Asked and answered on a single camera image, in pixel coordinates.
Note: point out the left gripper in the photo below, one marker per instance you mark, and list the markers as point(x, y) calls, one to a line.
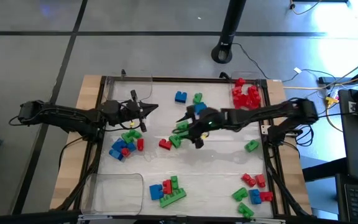
point(132, 110)

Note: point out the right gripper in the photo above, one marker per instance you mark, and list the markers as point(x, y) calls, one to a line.
point(210, 124)

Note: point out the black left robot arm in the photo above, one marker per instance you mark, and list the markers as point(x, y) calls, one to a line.
point(64, 116)

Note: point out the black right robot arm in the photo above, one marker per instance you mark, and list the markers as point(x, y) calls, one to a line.
point(269, 113)

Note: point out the long green toy block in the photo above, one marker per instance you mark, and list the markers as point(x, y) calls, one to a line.
point(182, 125)
point(172, 198)

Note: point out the clear plastic bin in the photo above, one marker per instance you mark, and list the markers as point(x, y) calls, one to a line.
point(117, 88)
point(247, 76)
point(112, 194)

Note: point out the white glossy table sheet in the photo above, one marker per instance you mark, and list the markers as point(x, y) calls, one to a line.
point(210, 168)

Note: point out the black floor bar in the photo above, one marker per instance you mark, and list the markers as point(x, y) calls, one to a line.
point(337, 80)

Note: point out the black table frame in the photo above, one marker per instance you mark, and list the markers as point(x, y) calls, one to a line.
point(166, 79)

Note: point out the black frame clamp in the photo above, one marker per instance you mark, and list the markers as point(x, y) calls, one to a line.
point(224, 75)
point(123, 73)

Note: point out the silver metal bracket plate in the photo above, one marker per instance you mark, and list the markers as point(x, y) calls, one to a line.
point(265, 129)

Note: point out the black cylindrical floor post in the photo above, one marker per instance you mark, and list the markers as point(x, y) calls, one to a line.
point(228, 28)

